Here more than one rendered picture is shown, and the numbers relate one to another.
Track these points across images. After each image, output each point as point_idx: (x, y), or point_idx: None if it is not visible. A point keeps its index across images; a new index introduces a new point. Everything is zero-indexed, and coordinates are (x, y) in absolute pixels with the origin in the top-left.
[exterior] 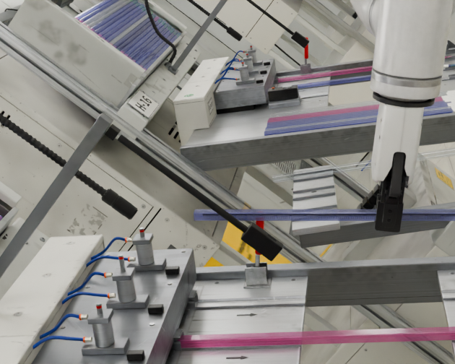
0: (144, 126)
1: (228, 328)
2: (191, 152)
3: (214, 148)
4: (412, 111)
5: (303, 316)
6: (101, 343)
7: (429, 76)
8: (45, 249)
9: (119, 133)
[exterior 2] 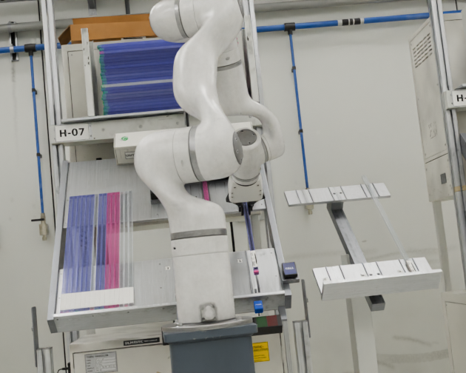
0: (447, 109)
1: (218, 192)
2: (461, 140)
3: None
4: (231, 180)
5: (228, 212)
6: None
7: (234, 175)
8: (238, 123)
9: (441, 102)
